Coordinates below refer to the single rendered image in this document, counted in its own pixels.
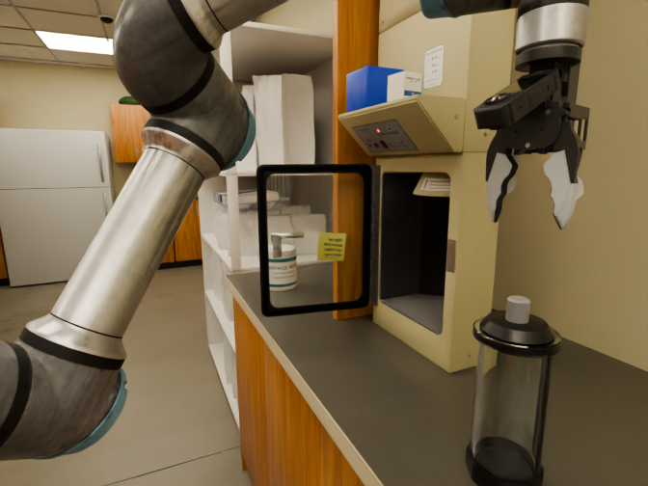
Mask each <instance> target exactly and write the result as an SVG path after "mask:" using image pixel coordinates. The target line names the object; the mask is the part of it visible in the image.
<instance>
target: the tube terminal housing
mask: <svg viewBox="0 0 648 486"><path fill-rule="evenodd" d="M515 13H516V9H509V10H502V11H495V12H488V13H476V14H469V15H462V16H459V17H458V18H451V17H445V18H434V19H429V18H426V17H425V16H424V15H423V14H422V12H419V13H416V14H414V15H413V16H411V17H409V18H407V19H405V20H404V21H402V22H400V23H398V24H397V25H395V26H393V27H391V28H390V29H389V30H387V31H385V32H383V33H381V34H380V35H379V47H378V67H383V68H399V69H404V70H405V71H409V72H414V73H421V74H422V81H421V94H422V95H437V96H449V97H461V98H464V99H465V115H464V130H463V146H462V150H461V152H445V153H424V154H402V155H381V156H376V165H381V179H380V223H379V266H378V307H376V306H375V305H373V322H374V323H376V324H377V325H379V326H380V327H382V328H383V329H385V330H386V331H388V332H389V333H391V334H392V335H394V336H395V337H397V338H399V339H400V340H402V341H403V342H405V343H406V344H407V345H409V346H410V347H412V348H413V349H415V350H416V351H418V352H419V353H420V354H421V355H423V356H424V357H426V358H427V359H429V360H430V361H432V362H433V363H435V364H436V365H438V366H440V367H441V368H442V369H444V370H445V371H447V372H448V373H451V372H454V371H458V370H461V369H465V368H469V367H472V366H476V361H477V347H478V341H477V340H476V339H475V338H474V336H473V323H474V321H475V320H476V319H478V318H480V317H483V316H486V315H488V314H489V313H490V312H491V308H492V297H493V285H494V274H495V262H496V249H497V238H498V226H499V219H498V221H497V222H496V223H494V222H492V220H491V216H490V212H489V207H488V202H487V191H486V185H487V181H486V180H485V178H486V156H487V151H488V148H489V146H490V144H491V142H492V140H493V139H494V137H495V135H496V133H497V131H496V130H490V129H477V125H476V121H475V116H474V112H473V109H474V108H475V107H477V106H478V105H480V104H481V103H483V101H485V100H486V99H487V98H489V97H491V96H493V95H495V94H496V93H498V92H499V91H501V90H502V89H504V88H505V87H507V86H508V85H510V73H511V61H512V49H513V38H514V26H515ZM442 43H444V44H445V54H444V72H443V85H442V86H439V87H435V88H431V89H427V90H423V73H424V51H425V50H428V49H430V48H432V47H435V46H437V45H440V44H442ZM422 173H447V174H448V175H449V176H450V181H451V183H450V201H449V217H448V235H447V246H448V239H449V238H450V239H454V240H456V247H455V262H454V273H451V272H448V271H446V269H445V301H444V319H443V331H442V333H441V334H440V335H436V334H434V333H433V332H431V331H429V330H427V329H426V328H424V327H422V326H421V325H419V324H418V323H416V322H415V321H413V320H411V319H409V318H408V317H406V316H404V315H402V314H401V313H399V312H397V311H395V310H393V309H391V308H389V307H388V306H386V305H384V304H382V303H381V300H380V298H379V282H380V240H381V199H382V176H383V174H422Z"/></svg>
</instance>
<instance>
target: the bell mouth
mask: <svg viewBox="0 0 648 486"><path fill-rule="evenodd" d="M450 183H451V181H450V176H449V175H448V174H447V173H422V175H421V177H420V179H419V181H418V184H417V186H416V188H415V190H414V192H413V194H414V195H419V196H429V197H450Z"/></svg>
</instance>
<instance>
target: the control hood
mask: <svg viewBox="0 0 648 486"><path fill-rule="evenodd" d="M464 115H465V99H464V98H461V97H449V96H437V95H426V94H415V95H411V96H407V97H403V98H400V99H397V100H393V101H389V102H385V103H382V104H378V105H374V106H370V107H366V108H364V109H360V110H356V111H352V112H349V113H345V114H341V115H339V116H337V117H338V120H339V121H340V122H341V123H342V125H343V126H344V127H345V128H346V129H347V131H348V132H349V133H350V134H351V135H352V137H353V138H354V139H355V140H356V142H357V143H358V144H359V145H360V146H361V148H362V149H363V150H364V151H365V153H366V154H367V155H369V156H381V155H402V154H424V153H445V152H461V150H462V146H463V130H464ZM390 120H397V122H398V123H399V124H400V126H401V127H402V128H403V130H404V131H405V132H406V134H407V135H408V136H409V138H410V139H411V140H412V142H413V143H414V144H415V146H416V147H417V148H418V150H408V151H392V152H375V153H371V151H370V150H369V149H368V148H367V147H366V145H365V144H364V143H363V141H362V140H361V139H360V138H359V137H358V135H357V134H356V133H355V132H354V130H353V129H352V128H351V127H354V126H360V125H365V124H370V123H376V122H384V121H390Z"/></svg>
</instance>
